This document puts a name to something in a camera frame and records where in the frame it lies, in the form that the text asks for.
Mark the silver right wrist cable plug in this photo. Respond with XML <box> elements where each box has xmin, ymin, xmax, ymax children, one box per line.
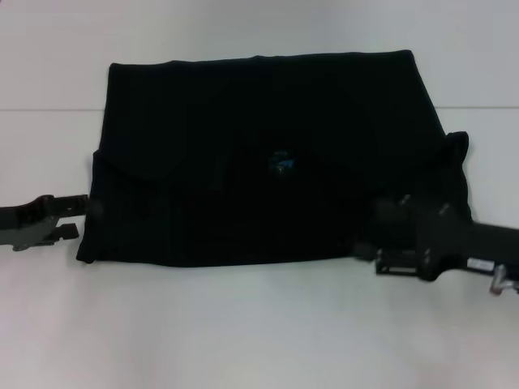
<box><xmin>488</xmin><ymin>265</ymin><xmax>519</xmax><ymax>297</ymax></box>

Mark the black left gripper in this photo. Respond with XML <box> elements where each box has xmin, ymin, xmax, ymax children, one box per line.
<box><xmin>0</xmin><ymin>194</ymin><xmax>105</xmax><ymax>252</ymax></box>

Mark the black shirt with FREE print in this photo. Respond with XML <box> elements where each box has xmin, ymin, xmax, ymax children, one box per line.
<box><xmin>75</xmin><ymin>49</ymin><xmax>474</xmax><ymax>268</ymax></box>

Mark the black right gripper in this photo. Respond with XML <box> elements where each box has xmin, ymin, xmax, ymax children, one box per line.
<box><xmin>353</xmin><ymin>194</ymin><xmax>519</xmax><ymax>283</ymax></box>

